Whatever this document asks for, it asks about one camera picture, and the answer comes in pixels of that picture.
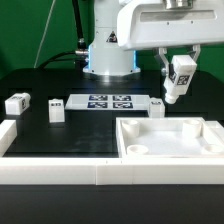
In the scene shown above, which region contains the white U-shaped obstacle fence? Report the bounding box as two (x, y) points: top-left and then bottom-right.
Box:
(0, 121), (224, 185)

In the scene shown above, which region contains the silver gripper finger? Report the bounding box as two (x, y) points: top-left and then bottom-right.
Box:
(187, 44), (201, 63)
(154, 48), (169, 76)

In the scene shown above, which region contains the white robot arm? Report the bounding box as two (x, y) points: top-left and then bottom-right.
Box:
(84, 0), (224, 77)

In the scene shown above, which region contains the black thick cable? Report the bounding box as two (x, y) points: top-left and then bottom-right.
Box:
(37, 0), (90, 70)

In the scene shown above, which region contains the white square tabletop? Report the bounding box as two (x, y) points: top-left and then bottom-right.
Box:
(116, 117), (224, 159)

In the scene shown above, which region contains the thin white cable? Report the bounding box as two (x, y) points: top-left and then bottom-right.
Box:
(33, 0), (57, 69)

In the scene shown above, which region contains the white marker base plate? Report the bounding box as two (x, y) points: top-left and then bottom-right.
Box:
(65, 94), (150, 111)

